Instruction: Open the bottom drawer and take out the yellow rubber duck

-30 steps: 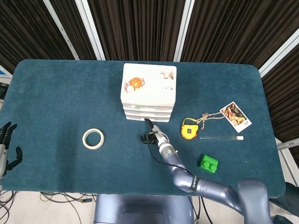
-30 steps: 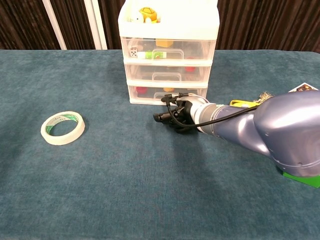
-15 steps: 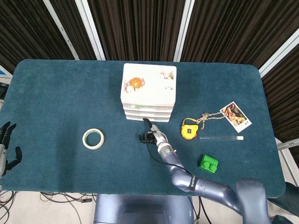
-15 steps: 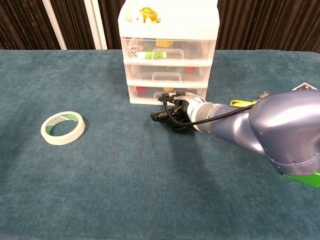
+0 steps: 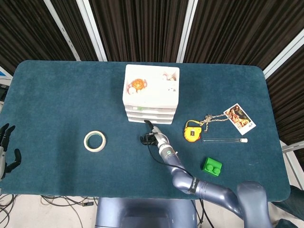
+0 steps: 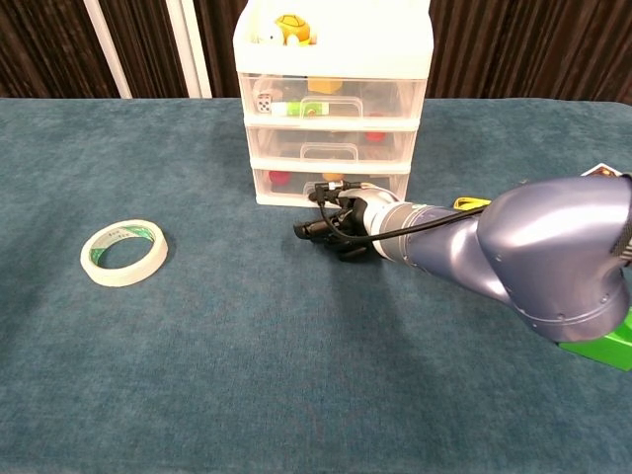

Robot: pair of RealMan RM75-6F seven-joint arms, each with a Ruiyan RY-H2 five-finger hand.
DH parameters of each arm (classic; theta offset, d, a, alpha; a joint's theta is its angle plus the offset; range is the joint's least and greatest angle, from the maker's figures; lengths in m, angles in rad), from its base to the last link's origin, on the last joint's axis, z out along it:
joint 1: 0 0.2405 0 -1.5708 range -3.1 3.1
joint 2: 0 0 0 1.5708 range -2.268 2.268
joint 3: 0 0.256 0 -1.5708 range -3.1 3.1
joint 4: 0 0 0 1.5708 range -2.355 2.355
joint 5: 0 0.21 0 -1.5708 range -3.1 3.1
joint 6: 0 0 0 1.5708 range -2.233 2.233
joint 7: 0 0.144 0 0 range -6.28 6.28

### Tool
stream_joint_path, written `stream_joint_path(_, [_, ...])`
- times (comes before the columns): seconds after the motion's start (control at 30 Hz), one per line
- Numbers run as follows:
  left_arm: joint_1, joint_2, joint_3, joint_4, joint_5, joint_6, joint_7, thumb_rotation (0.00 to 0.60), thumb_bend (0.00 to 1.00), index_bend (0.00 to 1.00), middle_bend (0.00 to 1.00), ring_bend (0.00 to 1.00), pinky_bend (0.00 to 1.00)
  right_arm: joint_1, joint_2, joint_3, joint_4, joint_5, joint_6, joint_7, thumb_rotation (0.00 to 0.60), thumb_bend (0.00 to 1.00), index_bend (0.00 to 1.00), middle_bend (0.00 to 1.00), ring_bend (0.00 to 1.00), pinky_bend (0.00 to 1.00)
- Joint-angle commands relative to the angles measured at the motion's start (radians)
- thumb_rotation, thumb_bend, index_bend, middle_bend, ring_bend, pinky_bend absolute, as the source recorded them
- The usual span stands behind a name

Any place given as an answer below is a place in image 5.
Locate clear plastic drawer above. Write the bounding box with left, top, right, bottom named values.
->
left=126, top=111, right=176, bottom=120
left=124, top=104, right=178, bottom=114
left=127, top=116, right=174, bottom=126

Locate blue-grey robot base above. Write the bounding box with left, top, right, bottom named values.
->
left=95, top=197, right=198, bottom=228

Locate green toy building brick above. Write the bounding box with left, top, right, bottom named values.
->
left=202, top=157, right=223, bottom=178

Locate floor cable bundle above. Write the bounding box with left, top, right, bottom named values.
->
left=0, top=193, right=18, bottom=228
left=39, top=195, right=100, bottom=228

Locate white metal frame leg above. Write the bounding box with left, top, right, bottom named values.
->
left=281, top=142, right=304, bottom=172

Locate teal table cloth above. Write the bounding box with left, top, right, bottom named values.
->
left=0, top=59, right=292, bottom=203

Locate white drawer unit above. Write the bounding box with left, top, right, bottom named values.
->
left=121, top=64, right=181, bottom=126

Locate yellow tape measure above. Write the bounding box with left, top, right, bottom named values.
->
left=184, top=120, right=203, bottom=143

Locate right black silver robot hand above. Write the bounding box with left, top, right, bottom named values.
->
left=140, top=120, right=169, bottom=148

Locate thin white frame post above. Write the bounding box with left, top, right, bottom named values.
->
left=43, top=0, right=82, bottom=61

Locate braided beige cord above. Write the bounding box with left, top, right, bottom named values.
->
left=199, top=113, right=230, bottom=133

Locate clear glass test tube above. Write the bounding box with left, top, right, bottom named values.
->
left=203, top=138, right=248, bottom=143

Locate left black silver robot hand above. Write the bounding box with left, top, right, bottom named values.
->
left=0, top=123, right=22, bottom=180

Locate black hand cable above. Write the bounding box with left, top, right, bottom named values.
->
left=146, top=142, right=194, bottom=178

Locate cream masking tape roll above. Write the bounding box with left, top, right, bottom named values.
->
left=83, top=130, right=107, bottom=152

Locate orange turtle toy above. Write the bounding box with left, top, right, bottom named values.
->
left=131, top=78, right=148, bottom=92

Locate black base cable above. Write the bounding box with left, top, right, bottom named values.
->
left=196, top=199, right=205, bottom=226

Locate blue white sign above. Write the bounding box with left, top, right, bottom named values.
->
left=0, top=66, right=13, bottom=81

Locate wide white frame post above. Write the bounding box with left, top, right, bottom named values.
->
left=262, top=30, right=304, bottom=79
left=176, top=0, right=199, bottom=63
left=76, top=0, right=108, bottom=62

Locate printed picture card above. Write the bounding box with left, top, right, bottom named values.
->
left=223, top=103, right=257, bottom=136

